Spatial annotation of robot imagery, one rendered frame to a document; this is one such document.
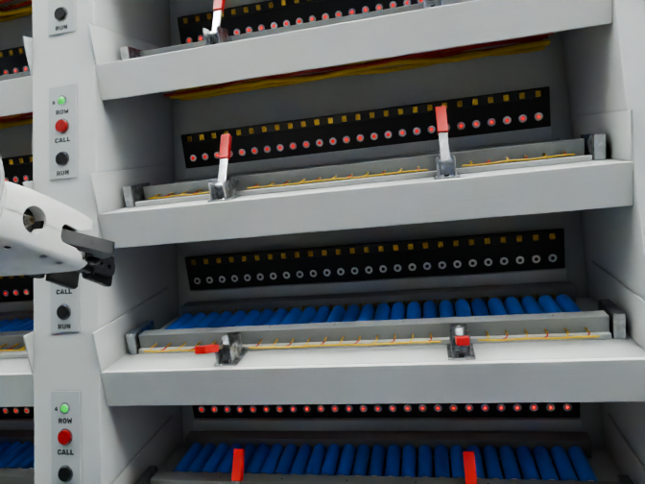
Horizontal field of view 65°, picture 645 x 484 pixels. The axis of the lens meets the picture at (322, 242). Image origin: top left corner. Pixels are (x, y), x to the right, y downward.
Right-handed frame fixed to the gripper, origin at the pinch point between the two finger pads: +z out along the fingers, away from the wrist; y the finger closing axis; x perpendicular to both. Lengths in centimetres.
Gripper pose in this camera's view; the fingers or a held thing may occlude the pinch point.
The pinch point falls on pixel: (81, 268)
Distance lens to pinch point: 55.4
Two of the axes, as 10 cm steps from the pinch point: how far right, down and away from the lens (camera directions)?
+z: 1.8, 3.1, 9.3
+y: -9.8, 0.8, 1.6
